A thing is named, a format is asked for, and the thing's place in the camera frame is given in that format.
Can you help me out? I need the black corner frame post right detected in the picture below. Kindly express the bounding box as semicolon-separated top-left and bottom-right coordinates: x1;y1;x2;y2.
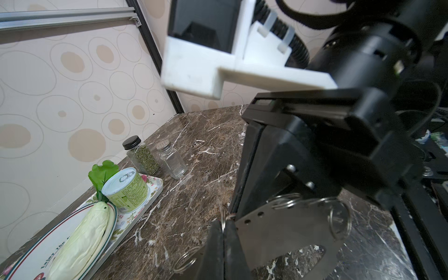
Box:
126;0;184;114

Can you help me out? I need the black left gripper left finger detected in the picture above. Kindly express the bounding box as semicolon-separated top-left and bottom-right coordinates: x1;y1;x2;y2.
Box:
196;220;224;280

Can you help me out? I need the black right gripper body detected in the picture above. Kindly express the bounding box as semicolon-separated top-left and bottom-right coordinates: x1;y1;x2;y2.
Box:
243;88;423;210

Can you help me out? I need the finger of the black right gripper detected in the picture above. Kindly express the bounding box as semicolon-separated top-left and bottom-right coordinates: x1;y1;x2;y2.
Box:
229;121;264;214
235;124;341;219

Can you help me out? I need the silver aluminium crossbar right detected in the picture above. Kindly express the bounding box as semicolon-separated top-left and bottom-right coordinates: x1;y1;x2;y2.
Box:
1;7;141;32

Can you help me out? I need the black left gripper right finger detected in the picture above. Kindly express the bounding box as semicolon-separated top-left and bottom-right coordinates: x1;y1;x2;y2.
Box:
224;220;253;280

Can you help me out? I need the small clear glass jar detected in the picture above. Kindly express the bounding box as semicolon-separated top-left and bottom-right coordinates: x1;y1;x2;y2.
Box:
156;140;187;180

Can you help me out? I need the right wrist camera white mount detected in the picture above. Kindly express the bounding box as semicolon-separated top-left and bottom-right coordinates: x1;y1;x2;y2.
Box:
161;1;337;100

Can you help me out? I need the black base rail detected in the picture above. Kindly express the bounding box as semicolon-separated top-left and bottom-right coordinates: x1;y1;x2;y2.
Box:
390;139;448;280

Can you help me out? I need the dark lid glass jar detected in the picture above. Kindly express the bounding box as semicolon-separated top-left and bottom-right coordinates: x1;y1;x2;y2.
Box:
122;135;160;176

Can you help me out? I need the metal keyring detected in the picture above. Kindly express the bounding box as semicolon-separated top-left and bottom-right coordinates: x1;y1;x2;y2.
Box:
328;198;352;240
267;192;303;210

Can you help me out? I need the white plate with red text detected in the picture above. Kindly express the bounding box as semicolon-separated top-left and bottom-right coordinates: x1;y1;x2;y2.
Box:
6;202;118;280

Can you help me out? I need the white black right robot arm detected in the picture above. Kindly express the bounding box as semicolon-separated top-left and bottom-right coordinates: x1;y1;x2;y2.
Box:
231;1;448;219

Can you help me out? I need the pale green toy cabbage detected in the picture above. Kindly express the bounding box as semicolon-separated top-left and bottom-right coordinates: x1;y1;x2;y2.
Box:
48;202;109;280

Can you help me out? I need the green toy leaf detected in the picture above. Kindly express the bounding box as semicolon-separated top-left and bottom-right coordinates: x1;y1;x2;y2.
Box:
88;160;120;203

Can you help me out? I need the green tin can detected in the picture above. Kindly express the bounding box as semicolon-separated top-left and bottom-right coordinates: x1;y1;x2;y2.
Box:
101;168;149;214

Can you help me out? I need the grey toothed plastic ring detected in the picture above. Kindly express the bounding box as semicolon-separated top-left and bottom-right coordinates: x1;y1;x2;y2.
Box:
167;197;345;280

